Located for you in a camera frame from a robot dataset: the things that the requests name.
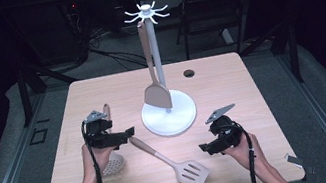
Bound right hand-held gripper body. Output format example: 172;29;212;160
203;102;247;154

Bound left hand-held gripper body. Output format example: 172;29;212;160
80;105;129;154

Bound beige perforated skimmer spoon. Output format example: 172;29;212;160
90;101;128;178

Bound beige slotted turner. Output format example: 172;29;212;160
129;124;213;183

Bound white utensil rack stand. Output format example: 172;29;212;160
121;0;202;142

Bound brown solid turner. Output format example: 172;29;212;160
130;17;174;114

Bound person's left hand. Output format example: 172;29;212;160
78;139;121;183

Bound person's right hand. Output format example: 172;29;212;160
221;129;268;176

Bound grey tape piece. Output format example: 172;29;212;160
284;149;316;180

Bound black metal stand leg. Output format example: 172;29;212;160
13;58;85;129
235;21;305;93

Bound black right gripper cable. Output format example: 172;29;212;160
231;120;261;183

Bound black table cable hole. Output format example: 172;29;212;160
182;68;197;80

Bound black floor cables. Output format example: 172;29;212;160
73;15;180;79

